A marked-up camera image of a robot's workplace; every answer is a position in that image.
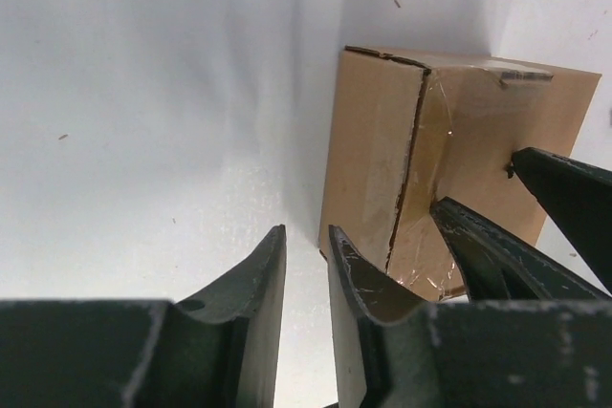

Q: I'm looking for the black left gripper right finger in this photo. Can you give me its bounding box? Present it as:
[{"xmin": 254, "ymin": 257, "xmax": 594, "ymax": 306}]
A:
[{"xmin": 327, "ymin": 225, "xmax": 611, "ymax": 407}]

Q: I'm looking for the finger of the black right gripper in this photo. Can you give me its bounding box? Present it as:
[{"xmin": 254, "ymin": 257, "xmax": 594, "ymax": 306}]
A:
[
  {"xmin": 430, "ymin": 197, "xmax": 611, "ymax": 301},
  {"xmin": 508, "ymin": 147, "xmax": 611, "ymax": 296}
]

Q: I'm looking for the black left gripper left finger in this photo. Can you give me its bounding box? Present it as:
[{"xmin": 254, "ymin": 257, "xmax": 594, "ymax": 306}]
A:
[{"xmin": 1, "ymin": 225, "xmax": 286, "ymax": 407}]

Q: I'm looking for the brown cardboard express box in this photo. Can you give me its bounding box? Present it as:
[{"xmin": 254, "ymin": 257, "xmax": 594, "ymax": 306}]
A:
[{"xmin": 319, "ymin": 46, "xmax": 600, "ymax": 301}]

